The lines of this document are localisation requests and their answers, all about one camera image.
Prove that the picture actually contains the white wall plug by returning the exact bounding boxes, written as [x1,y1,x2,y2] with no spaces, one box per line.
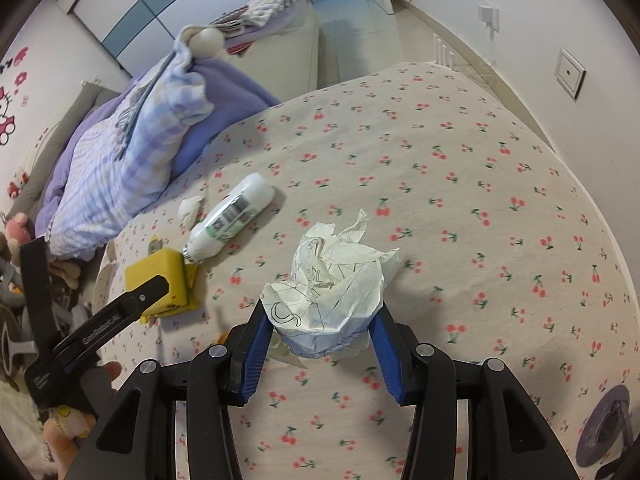
[478,4,501,34]

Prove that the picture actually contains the white paper ball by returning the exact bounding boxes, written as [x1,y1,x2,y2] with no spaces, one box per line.
[263,208,403,359]

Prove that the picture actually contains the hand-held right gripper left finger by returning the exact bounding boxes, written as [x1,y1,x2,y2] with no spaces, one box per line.
[62,297,276,480]

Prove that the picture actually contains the folded striped cloth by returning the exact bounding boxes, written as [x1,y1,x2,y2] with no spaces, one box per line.
[215,0,309,41]

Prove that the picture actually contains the white bed frame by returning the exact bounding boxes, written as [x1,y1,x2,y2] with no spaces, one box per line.
[227,10,321,107]

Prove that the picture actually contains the blue and white wardrobe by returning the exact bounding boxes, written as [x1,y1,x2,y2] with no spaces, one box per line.
[55,0,281,80]

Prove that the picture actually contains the white fuzzy cloth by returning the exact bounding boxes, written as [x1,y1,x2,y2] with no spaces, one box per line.
[0,379,62,477]

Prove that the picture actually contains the beige round knob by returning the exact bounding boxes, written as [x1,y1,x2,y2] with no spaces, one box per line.
[180,25,225,59]

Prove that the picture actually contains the grey headboard cushion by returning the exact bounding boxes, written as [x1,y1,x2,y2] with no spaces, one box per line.
[19,80,118,211]

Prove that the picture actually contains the purple blanket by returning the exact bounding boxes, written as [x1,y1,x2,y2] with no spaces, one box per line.
[42,57,281,241]

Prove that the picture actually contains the small crumpled tissue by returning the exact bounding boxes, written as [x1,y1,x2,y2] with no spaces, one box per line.
[179,196,206,231]

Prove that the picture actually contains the cherry print tablecloth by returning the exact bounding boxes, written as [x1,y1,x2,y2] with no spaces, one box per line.
[97,60,640,480]

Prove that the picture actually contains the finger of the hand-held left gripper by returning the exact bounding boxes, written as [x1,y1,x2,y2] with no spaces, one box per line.
[52,274,171,361]
[19,237,52,356]

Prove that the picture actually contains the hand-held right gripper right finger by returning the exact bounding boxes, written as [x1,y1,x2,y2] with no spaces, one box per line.
[367,305,586,480]

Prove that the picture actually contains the pink cartoon wall stickers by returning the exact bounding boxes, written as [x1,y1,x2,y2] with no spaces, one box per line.
[0,47,32,150]

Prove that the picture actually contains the person's left hand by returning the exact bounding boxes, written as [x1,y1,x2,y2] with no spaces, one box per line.
[42,360,123,480]

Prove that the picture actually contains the dark purple round object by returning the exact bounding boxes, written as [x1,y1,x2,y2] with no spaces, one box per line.
[575,385,632,467]

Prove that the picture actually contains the red plush toy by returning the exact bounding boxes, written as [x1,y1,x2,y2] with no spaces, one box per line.
[5,167,32,200]

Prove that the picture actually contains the pink plush toy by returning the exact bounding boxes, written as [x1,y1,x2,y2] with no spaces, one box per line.
[0,211,83,292]

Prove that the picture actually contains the grey framed wall socket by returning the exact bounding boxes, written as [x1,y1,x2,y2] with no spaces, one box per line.
[554,49,587,102]

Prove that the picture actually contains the white plastic bottle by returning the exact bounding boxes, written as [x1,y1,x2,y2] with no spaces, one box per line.
[182,172,275,265]

